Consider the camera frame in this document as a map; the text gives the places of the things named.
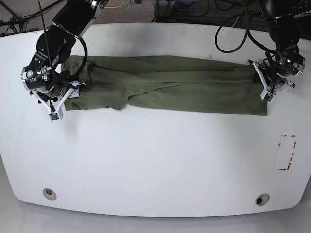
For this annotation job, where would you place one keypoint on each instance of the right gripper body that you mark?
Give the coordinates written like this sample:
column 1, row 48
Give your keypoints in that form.
column 47, row 95

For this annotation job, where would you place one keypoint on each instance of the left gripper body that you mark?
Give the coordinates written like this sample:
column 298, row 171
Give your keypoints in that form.
column 286, row 63

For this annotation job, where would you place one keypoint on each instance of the green T-shirt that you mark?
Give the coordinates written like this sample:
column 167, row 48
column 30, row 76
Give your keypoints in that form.
column 169, row 83

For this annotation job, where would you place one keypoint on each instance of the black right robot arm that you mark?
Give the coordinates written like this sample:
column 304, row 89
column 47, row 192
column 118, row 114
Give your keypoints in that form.
column 54, row 48

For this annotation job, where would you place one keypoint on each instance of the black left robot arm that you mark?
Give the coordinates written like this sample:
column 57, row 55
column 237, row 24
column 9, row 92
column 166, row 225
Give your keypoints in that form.
column 282, row 27

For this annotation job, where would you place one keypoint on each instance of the red tape rectangle marking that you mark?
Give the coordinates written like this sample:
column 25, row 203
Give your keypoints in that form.
column 285, row 152

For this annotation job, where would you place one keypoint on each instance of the black tripod stand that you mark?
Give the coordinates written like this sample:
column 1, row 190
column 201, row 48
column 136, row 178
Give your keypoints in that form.
column 18, row 24

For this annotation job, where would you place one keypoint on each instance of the left grey table grommet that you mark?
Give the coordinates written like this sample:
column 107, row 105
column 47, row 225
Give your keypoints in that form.
column 49, row 194

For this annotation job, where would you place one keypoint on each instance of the grey table grommet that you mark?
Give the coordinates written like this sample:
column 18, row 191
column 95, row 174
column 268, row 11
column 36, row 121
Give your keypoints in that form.
column 262, row 199
column 49, row 194

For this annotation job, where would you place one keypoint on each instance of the right grey table grommet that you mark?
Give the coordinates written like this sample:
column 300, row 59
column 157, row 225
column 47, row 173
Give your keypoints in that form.
column 262, row 199

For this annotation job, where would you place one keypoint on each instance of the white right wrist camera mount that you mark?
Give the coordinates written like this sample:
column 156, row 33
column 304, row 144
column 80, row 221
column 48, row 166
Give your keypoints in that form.
column 54, row 104

